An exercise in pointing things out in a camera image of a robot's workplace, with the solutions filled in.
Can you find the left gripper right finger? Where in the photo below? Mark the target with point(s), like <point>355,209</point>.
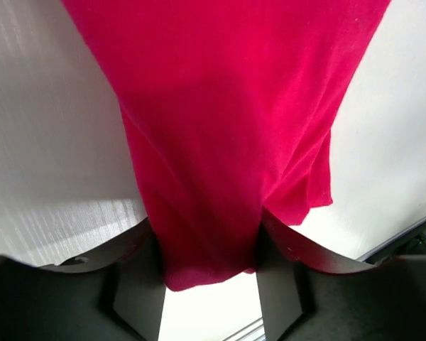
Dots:
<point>308,292</point>

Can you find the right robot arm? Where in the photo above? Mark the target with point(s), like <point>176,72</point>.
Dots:
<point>411,241</point>

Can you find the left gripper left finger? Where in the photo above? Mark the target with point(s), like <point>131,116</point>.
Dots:
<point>111,292</point>

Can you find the magenta t shirt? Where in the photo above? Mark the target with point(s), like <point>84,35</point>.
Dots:
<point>228,108</point>

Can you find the aluminium mounting rail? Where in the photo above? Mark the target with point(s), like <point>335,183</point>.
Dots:
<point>252,332</point>

